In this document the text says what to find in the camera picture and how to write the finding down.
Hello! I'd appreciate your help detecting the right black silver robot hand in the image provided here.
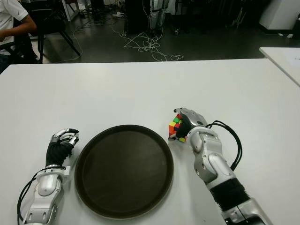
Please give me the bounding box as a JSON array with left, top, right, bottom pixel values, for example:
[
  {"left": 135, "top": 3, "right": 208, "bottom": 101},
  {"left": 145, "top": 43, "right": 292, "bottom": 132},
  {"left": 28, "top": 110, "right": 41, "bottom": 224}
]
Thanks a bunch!
[{"left": 167, "top": 107, "right": 208, "bottom": 142}]

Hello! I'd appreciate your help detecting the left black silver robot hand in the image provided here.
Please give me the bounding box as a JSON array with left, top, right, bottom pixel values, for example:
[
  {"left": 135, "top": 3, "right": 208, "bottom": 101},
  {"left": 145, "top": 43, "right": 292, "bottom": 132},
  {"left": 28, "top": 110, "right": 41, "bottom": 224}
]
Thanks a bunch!
[{"left": 45, "top": 128, "right": 80, "bottom": 168}]

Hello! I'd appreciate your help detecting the multicoloured Rubik's cube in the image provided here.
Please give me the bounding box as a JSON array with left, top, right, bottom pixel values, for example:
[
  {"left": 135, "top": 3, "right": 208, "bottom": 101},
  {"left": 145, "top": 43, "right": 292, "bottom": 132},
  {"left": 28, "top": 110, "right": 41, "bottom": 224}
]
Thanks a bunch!
[{"left": 168, "top": 114, "right": 187, "bottom": 143}]

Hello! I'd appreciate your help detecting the round dark brown plate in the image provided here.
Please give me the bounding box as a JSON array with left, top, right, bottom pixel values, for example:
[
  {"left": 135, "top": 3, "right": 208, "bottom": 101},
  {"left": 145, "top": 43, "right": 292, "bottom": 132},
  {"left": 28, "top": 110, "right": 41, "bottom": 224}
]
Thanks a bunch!
[{"left": 74, "top": 124, "right": 174, "bottom": 219}]

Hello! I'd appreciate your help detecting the black armchair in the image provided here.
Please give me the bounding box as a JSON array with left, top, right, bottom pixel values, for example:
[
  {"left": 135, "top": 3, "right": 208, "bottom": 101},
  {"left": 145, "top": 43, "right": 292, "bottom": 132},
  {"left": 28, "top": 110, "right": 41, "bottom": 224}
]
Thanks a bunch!
[{"left": 0, "top": 16, "right": 39, "bottom": 64}]

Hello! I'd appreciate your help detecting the white side table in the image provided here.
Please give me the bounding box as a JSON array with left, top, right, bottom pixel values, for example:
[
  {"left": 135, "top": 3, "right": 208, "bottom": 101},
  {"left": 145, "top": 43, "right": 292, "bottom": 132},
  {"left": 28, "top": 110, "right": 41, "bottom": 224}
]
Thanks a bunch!
[{"left": 259, "top": 47, "right": 300, "bottom": 89}]

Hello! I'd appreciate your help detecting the black cabinet on casters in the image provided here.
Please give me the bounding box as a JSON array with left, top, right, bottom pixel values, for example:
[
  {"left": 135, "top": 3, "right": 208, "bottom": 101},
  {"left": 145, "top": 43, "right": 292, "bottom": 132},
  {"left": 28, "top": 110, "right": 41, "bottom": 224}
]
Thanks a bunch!
[{"left": 125, "top": 0, "right": 150, "bottom": 36}]

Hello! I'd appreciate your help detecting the black chair with splayed legs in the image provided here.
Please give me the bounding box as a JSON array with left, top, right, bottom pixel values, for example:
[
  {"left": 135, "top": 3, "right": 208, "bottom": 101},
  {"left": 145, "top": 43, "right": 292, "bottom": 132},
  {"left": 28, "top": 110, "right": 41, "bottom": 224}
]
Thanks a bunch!
[{"left": 29, "top": 0, "right": 82, "bottom": 64}]

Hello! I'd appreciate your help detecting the white cabinet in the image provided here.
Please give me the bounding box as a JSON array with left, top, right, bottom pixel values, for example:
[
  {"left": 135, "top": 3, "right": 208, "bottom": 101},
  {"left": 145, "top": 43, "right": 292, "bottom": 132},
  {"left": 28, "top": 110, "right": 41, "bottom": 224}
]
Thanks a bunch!
[{"left": 258, "top": 0, "right": 300, "bottom": 30}]

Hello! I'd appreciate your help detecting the seated person in white shirt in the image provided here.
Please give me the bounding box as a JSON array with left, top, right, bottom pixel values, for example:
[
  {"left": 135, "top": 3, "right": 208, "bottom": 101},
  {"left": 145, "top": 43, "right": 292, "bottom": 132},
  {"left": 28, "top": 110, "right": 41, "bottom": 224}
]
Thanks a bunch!
[{"left": 0, "top": 0, "right": 38, "bottom": 73}]

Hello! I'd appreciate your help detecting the right arm black cable bundle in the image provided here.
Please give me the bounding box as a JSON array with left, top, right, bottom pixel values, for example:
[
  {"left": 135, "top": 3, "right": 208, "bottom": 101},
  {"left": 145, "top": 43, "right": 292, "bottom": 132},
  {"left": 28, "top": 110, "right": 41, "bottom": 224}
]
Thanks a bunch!
[{"left": 206, "top": 120, "right": 242, "bottom": 171}]

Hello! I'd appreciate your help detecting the arm black cable bundle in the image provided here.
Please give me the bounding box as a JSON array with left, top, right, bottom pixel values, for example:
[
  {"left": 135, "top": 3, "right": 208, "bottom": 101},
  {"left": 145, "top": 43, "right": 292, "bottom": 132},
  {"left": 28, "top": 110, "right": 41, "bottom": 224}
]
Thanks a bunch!
[
  {"left": 206, "top": 120, "right": 242, "bottom": 171},
  {"left": 17, "top": 174, "right": 45, "bottom": 223}
]

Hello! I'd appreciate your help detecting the left arm black cable bundle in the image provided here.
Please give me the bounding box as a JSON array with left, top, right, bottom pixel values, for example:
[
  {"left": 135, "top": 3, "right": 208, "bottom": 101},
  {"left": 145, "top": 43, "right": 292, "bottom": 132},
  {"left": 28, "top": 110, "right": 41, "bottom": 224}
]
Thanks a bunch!
[{"left": 17, "top": 174, "right": 45, "bottom": 223}]

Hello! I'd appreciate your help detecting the tangled white floor cable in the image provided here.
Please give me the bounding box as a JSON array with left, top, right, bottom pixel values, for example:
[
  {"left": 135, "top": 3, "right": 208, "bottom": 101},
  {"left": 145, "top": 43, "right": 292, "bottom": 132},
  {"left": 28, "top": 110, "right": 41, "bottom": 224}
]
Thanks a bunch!
[{"left": 112, "top": 22, "right": 185, "bottom": 63}]

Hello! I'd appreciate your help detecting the white table frame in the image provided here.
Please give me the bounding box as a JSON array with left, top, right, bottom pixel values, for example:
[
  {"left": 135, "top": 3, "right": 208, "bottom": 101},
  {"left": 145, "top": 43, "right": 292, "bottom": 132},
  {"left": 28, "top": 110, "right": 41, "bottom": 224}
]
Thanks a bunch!
[{"left": 63, "top": 0, "right": 87, "bottom": 22}]

